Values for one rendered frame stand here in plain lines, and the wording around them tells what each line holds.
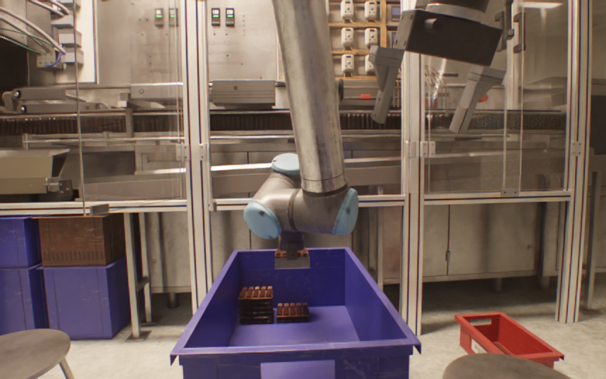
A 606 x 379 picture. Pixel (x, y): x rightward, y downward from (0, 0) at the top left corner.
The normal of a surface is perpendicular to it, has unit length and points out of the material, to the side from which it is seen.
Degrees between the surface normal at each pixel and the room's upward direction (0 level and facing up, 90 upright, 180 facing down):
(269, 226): 122
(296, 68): 109
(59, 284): 90
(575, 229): 90
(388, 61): 114
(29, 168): 79
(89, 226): 90
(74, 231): 90
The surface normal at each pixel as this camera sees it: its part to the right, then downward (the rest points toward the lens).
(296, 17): -0.15, 0.40
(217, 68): 0.07, 0.07
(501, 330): -1.00, 0.02
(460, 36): 0.10, 0.47
